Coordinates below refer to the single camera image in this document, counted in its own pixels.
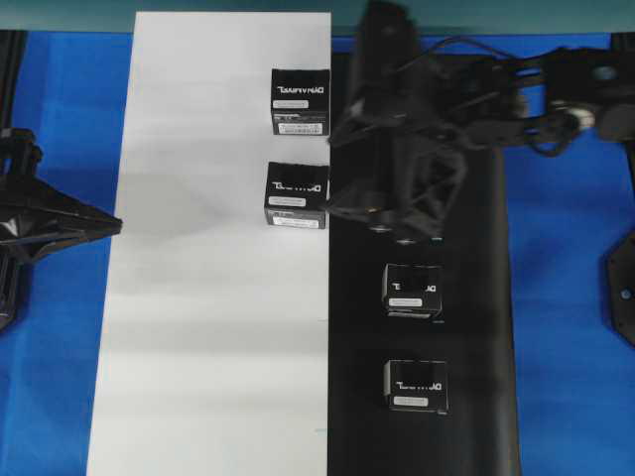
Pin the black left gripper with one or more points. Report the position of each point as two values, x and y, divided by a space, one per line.
37 220

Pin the black white Dynamixel box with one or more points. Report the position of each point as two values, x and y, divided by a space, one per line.
300 102

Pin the black Dynamixel box top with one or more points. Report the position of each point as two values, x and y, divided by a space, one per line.
296 195

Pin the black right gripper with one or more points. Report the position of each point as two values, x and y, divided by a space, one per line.
417 170

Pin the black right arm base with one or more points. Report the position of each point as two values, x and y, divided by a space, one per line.
616 273

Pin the black Dynamixel box middle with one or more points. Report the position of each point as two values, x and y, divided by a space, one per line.
413 291

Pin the black Dynamixel box bottom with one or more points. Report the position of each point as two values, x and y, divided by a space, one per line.
416 386

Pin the white base board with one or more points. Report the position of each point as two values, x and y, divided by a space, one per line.
213 350

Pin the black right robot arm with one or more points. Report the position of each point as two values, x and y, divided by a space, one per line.
494 100

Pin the black base board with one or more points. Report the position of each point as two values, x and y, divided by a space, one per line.
479 433

